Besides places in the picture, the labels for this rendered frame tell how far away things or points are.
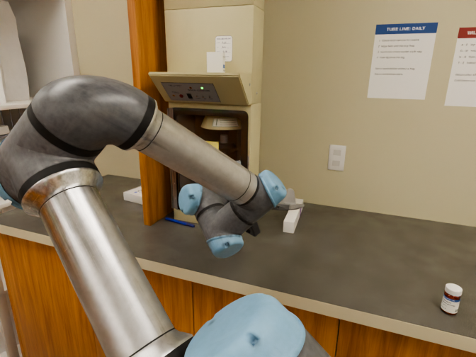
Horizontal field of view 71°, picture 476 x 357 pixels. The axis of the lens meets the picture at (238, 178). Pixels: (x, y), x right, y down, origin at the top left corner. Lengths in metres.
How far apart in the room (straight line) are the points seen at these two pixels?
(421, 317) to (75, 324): 1.24
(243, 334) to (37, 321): 1.49
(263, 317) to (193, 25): 1.02
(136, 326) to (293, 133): 1.24
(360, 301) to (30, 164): 0.81
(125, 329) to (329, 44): 1.31
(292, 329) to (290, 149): 1.26
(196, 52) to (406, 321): 1.00
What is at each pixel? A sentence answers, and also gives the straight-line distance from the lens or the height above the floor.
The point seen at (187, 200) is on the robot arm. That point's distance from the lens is 0.78.
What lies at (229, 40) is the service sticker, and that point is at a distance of 1.16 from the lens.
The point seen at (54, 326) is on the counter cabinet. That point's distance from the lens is 1.70.
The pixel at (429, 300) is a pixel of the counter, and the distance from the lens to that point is 1.06.
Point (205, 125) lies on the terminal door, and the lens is 1.19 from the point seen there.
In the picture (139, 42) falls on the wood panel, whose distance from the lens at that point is 1.23.
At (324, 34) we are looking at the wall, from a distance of 1.52.
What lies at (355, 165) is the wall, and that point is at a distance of 1.54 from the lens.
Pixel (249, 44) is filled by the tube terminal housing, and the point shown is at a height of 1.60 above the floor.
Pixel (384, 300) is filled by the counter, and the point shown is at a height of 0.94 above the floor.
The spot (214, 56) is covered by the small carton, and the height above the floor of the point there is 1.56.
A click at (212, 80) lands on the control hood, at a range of 1.06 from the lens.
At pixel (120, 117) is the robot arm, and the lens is 0.50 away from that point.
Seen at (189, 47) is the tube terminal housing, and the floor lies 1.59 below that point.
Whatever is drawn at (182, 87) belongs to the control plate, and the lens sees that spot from 1.14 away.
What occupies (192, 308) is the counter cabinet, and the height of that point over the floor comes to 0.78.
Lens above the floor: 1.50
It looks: 17 degrees down
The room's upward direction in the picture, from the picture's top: 1 degrees clockwise
